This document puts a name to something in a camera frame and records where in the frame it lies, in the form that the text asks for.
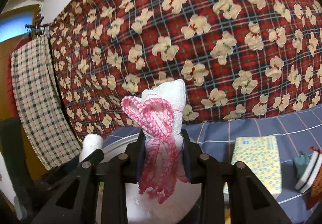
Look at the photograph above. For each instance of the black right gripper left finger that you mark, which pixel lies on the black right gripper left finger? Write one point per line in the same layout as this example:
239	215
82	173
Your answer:
75	201

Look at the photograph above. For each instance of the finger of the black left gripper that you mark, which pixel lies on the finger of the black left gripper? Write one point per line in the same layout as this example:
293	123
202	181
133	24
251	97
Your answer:
60	172

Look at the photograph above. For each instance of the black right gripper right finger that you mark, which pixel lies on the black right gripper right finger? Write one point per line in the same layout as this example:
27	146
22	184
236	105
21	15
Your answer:
249	200

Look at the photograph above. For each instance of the pink white knitted cloth bundle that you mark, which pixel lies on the pink white knitted cloth bundle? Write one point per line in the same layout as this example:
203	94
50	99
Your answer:
159	112

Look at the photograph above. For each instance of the clear bag of white stuffing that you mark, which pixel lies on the clear bag of white stuffing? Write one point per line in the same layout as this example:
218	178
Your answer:
91	143

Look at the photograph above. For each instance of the yellow patterned tissue box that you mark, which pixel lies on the yellow patterned tissue box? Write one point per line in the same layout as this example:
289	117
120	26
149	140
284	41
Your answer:
261	155

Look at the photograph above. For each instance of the checked beige hanging towel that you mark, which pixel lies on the checked beige hanging towel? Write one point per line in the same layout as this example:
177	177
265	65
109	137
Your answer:
39	106

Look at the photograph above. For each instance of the red gold embroidered pouch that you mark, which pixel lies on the red gold embroidered pouch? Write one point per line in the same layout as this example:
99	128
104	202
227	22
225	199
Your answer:
315	181

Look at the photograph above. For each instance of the light blue wipes packet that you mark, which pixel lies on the light blue wipes packet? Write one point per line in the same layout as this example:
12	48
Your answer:
300	163

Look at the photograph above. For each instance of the white black striped eraser block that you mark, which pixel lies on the white black striped eraser block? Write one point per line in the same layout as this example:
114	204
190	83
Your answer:
308	172

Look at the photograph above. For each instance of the blue checked tablecloth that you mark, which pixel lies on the blue checked tablecloth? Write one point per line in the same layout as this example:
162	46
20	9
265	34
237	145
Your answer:
295	134

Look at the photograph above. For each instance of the red plaid bear blanket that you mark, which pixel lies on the red plaid bear blanket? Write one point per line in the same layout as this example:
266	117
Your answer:
238	58

